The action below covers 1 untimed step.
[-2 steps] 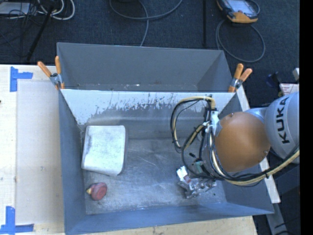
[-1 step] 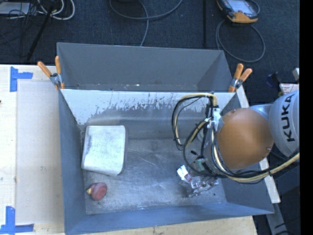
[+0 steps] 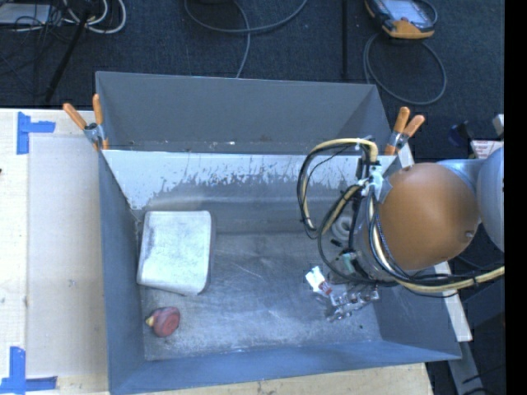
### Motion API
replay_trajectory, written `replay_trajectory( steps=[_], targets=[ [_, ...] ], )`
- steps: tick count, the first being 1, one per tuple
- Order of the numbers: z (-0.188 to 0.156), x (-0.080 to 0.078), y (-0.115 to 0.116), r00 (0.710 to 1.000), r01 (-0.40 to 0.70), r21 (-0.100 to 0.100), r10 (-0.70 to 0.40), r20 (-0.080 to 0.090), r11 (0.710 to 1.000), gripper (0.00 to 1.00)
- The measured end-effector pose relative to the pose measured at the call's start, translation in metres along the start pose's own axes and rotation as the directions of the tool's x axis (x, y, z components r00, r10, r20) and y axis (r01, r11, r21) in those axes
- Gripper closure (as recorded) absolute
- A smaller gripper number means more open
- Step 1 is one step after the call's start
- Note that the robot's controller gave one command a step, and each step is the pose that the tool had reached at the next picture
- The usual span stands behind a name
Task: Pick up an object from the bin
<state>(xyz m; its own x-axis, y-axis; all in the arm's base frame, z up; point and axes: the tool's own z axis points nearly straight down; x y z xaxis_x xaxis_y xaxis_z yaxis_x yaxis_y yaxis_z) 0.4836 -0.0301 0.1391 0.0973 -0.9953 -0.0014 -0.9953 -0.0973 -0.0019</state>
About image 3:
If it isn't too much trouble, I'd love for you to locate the grey metal bin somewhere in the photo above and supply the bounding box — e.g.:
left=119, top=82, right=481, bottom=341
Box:
left=94, top=71, right=463, bottom=395

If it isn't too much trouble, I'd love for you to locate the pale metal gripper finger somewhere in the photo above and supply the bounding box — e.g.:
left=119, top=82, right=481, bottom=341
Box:
left=326, top=304, right=357, bottom=323
left=333, top=287, right=380, bottom=307

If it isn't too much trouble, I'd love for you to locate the red toy fruit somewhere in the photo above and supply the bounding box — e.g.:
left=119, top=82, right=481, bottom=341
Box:
left=144, top=305, right=182, bottom=339

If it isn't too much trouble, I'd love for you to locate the white rectangular sponge block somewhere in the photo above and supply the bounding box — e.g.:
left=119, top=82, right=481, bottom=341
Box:
left=136, top=210, right=213, bottom=297

